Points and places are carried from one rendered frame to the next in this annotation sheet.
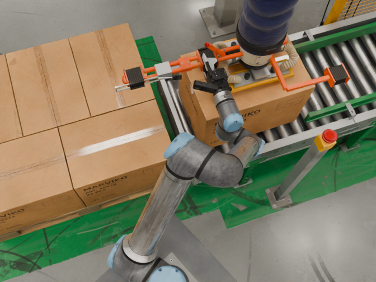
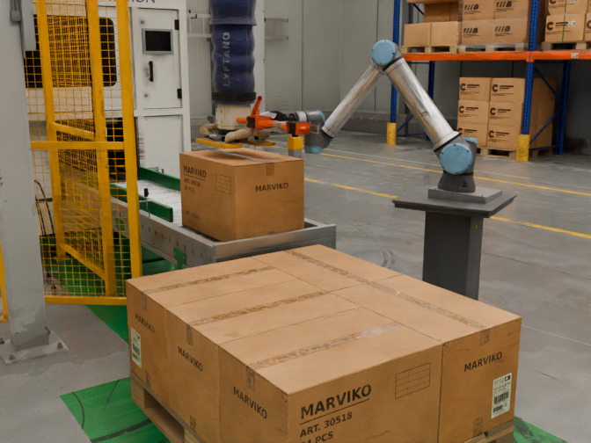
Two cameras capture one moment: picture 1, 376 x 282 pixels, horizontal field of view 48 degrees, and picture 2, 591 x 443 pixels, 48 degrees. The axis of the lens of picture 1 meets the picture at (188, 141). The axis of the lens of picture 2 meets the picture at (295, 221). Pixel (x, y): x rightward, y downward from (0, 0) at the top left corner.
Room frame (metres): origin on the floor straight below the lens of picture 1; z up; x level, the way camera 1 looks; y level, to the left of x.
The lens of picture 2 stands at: (1.58, 3.17, 1.40)
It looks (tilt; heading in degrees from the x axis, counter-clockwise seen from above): 13 degrees down; 259
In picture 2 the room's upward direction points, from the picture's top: straight up
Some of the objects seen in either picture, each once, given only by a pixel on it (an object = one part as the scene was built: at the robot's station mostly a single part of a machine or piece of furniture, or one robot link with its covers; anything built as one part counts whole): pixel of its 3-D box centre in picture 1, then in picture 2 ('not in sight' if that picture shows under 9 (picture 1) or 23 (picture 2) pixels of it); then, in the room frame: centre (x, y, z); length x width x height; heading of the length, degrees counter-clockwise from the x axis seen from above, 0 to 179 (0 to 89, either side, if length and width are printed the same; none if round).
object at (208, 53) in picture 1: (207, 59); (259, 122); (1.14, -0.06, 1.14); 0.10 x 0.08 x 0.06; 23
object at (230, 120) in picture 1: (229, 115); (311, 119); (0.86, -0.18, 1.13); 0.12 x 0.09 x 0.10; 23
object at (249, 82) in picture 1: (259, 74); (250, 138); (1.15, -0.32, 1.03); 0.34 x 0.10 x 0.05; 113
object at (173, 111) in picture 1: (177, 121); (278, 239); (1.08, 0.07, 0.58); 0.70 x 0.03 x 0.06; 24
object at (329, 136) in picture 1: (328, 136); not in sight; (0.85, -0.65, 1.02); 0.07 x 0.07 x 0.04
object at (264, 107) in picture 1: (241, 90); (240, 193); (1.22, -0.27, 0.75); 0.60 x 0.40 x 0.40; 114
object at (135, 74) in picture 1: (134, 76); (297, 127); (1.02, 0.27, 1.13); 0.08 x 0.07 x 0.05; 113
